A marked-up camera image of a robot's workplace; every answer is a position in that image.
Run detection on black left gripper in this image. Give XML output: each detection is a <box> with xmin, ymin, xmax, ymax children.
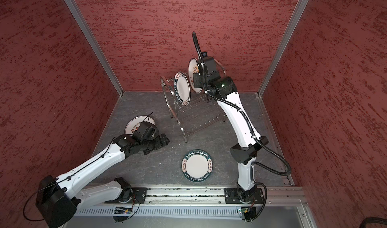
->
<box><xmin>140</xmin><ymin>134</ymin><xmax>170</xmax><ymax>154</ymax></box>

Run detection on white plate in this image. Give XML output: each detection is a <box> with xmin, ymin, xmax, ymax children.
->
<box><xmin>173</xmin><ymin>72</ymin><xmax>190</xmax><ymax>106</ymax></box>
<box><xmin>181</xmin><ymin>149</ymin><xmax>213</xmax><ymax>183</ymax></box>
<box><xmin>188</xmin><ymin>58</ymin><xmax>202</xmax><ymax>93</ymax></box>
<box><xmin>125</xmin><ymin>116</ymin><xmax>156</xmax><ymax>135</ymax></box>

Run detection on stainless steel dish rack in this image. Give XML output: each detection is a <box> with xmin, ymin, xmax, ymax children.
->
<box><xmin>160</xmin><ymin>73</ymin><xmax>227</xmax><ymax>143</ymax></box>

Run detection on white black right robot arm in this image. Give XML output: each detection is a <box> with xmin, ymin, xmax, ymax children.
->
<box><xmin>188</xmin><ymin>56</ymin><xmax>268</xmax><ymax>203</ymax></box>

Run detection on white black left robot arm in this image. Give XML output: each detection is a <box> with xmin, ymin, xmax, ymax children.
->
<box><xmin>36</xmin><ymin>134</ymin><xmax>169</xmax><ymax>228</ymax></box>

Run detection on left small circuit board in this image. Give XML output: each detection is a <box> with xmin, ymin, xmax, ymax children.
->
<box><xmin>114</xmin><ymin>207</ymin><xmax>133</xmax><ymax>215</ymax></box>

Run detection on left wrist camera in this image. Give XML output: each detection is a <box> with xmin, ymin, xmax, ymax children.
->
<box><xmin>132</xmin><ymin>122</ymin><xmax>159</xmax><ymax>142</ymax></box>

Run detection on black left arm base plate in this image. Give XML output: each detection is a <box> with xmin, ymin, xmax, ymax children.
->
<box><xmin>118</xmin><ymin>187</ymin><xmax>148</xmax><ymax>204</ymax></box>

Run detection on black corrugated right cable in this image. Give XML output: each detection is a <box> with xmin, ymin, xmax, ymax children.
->
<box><xmin>191</xmin><ymin>31</ymin><xmax>293</xmax><ymax>222</ymax></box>

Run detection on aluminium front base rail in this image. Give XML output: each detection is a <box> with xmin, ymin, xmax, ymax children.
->
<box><xmin>75</xmin><ymin>186</ymin><xmax>312</xmax><ymax>222</ymax></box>

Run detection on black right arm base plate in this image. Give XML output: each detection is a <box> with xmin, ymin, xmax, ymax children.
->
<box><xmin>224</xmin><ymin>187</ymin><xmax>264</xmax><ymax>204</ymax></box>

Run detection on aluminium right corner post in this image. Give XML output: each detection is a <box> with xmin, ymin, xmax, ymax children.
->
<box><xmin>257</xmin><ymin>0</ymin><xmax>316</xmax><ymax>97</ymax></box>

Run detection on aluminium corner post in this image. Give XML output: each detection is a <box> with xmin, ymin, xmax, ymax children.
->
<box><xmin>64</xmin><ymin>0</ymin><xmax>125</xmax><ymax>97</ymax></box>
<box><xmin>257</xmin><ymin>0</ymin><xmax>316</xmax><ymax>97</ymax></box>

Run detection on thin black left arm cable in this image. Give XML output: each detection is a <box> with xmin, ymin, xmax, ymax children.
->
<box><xmin>23</xmin><ymin>112</ymin><xmax>155</xmax><ymax>222</ymax></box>

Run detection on aluminium left corner post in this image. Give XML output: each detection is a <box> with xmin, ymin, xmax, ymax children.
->
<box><xmin>64</xmin><ymin>0</ymin><xmax>125</xmax><ymax>97</ymax></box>

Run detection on black cable bottom right corner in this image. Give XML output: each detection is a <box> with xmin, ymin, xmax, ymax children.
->
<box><xmin>358</xmin><ymin>216</ymin><xmax>387</xmax><ymax>228</ymax></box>

